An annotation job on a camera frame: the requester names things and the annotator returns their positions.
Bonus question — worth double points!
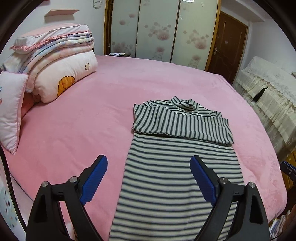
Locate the brown wooden door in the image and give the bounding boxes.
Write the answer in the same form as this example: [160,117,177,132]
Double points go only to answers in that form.
[205,10,248,85]

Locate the yellow wooden drawer cabinet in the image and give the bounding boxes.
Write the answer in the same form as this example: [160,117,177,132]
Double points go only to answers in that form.
[281,151,296,190]

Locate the striped turtleneck shirt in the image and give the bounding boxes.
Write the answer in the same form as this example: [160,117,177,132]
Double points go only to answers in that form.
[109,95,245,241]

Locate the pink bed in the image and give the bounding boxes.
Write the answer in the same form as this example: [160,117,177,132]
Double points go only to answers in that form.
[0,54,288,241]

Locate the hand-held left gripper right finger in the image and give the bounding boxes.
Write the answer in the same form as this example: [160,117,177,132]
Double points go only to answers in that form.
[190,155,270,241]

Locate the pink wall shelf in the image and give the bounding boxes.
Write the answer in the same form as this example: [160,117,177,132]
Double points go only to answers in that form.
[44,9,79,17]

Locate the cartoon printed bed sheet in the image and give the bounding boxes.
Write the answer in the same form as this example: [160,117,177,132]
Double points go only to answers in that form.
[0,167,30,241]

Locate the white pink printed cushion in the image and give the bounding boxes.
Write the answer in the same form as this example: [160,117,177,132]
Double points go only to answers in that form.
[0,71,29,155]

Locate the cream lace covered furniture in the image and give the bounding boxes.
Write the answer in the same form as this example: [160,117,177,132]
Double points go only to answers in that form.
[232,56,296,158]

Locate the folded pastel quilt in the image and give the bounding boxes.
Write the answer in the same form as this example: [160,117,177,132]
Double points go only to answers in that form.
[2,35,96,77]

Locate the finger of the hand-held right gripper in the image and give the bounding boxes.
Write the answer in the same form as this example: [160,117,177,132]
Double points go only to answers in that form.
[279,161,296,183]

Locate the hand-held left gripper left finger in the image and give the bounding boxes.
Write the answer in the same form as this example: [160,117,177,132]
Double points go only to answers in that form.
[25,155,108,241]

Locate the wardrobe with floral sliding doors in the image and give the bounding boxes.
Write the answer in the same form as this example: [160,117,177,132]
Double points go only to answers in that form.
[104,0,221,71]

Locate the black braided cable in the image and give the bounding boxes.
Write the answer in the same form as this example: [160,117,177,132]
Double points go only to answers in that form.
[0,146,27,232]

